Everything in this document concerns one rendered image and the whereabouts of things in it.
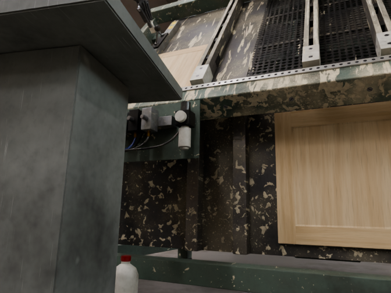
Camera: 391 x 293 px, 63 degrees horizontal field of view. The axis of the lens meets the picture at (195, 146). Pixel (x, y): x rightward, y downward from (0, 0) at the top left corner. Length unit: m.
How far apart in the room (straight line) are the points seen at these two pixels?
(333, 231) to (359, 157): 0.30
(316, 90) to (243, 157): 0.41
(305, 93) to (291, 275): 0.63
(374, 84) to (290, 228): 0.62
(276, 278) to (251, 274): 0.09
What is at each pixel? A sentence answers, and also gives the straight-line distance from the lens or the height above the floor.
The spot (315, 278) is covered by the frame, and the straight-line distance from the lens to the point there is 1.16.
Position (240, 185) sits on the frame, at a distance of 1.39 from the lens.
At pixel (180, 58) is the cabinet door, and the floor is 1.19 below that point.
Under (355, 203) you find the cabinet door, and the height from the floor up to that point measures 0.41.
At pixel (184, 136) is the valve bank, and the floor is 0.64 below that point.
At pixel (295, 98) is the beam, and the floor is 0.78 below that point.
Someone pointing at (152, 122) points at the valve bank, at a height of 0.70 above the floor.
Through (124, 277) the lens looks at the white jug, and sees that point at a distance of 1.24.
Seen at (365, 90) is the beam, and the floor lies 0.78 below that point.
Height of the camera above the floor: 0.35
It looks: 12 degrees up
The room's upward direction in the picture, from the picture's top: 1 degrees clockwise
